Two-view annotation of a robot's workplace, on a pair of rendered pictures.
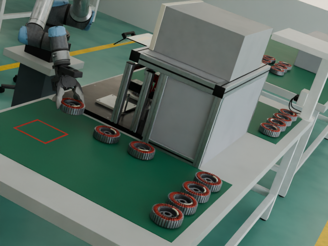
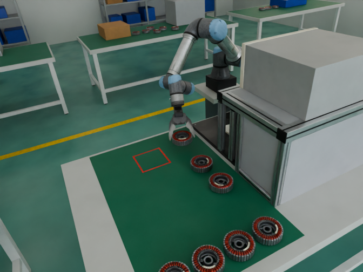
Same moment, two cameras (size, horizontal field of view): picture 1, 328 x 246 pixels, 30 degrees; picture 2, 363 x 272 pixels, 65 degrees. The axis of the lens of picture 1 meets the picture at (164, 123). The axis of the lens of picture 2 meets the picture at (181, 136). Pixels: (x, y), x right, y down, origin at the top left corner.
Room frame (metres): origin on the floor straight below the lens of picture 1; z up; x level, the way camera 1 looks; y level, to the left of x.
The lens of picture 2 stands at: (1.52, -0.52, 1.66)
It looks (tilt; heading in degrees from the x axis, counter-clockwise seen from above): 33 degrees down; 45
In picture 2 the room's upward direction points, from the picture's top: 4 degrees counter-clockwise
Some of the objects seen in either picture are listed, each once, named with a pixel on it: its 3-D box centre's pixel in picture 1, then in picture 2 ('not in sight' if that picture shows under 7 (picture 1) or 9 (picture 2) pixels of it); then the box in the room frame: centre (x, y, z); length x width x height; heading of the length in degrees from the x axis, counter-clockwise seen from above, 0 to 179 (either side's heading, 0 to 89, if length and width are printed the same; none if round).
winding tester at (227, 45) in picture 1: (213, 37); (310, 67); (2.73, -0.10, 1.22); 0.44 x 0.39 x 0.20; 160
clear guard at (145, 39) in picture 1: (154, 48); not in sight; (2.95, 0.15, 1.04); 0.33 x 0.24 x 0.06; 70
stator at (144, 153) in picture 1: (141, 150); (221, 182); (2.31, 0.06, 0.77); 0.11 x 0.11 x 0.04
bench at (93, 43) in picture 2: not in sight; (160, 55); (4.40, 2.72, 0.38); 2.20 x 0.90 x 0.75; 160
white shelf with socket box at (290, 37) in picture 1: (295, 77); not in sight; (3.50, -0.65, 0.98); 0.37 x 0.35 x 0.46; 160
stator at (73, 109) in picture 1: (71, 106); (182, 137); (2.42, 0.40, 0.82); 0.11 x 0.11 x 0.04
